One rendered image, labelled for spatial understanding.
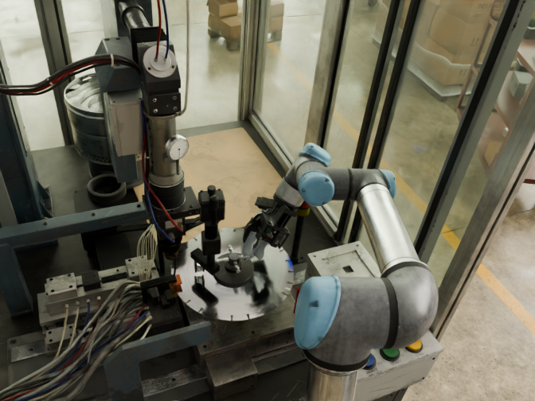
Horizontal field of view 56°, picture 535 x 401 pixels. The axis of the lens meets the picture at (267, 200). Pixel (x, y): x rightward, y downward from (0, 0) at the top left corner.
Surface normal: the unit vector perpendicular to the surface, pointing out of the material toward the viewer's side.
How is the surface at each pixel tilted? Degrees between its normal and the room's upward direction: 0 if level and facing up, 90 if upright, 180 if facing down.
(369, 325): 55
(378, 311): 35
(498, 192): 90
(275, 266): 0
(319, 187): 73
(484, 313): 0
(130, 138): 90
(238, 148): 0
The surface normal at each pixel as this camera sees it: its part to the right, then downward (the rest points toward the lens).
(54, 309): 0.38, 0.62
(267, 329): 0.08, -0.76
